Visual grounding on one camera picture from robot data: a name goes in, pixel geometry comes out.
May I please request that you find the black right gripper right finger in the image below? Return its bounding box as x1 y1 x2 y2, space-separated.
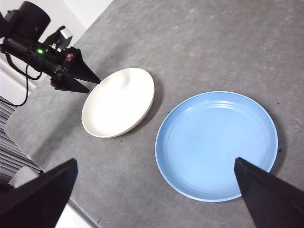
233 157 304 228

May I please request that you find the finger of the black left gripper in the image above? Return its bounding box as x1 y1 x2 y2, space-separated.
70 48 101 84
50 76 91 94

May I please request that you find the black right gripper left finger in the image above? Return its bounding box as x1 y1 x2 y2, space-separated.
0 158 79 228

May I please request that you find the white round plate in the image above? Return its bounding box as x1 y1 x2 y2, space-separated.
81 67 155 138

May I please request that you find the blue round plate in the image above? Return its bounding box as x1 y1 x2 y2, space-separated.
154 90 279 203

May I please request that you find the grey ribbed panel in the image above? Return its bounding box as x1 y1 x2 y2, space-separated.
0 96 45 172

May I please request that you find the pale grey camera box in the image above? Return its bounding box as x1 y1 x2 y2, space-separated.
46 25 73 52

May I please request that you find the white camera with green light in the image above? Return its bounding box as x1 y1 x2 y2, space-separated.
9 166 40 189

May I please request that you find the black cable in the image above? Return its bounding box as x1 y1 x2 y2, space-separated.
0 51 43 107

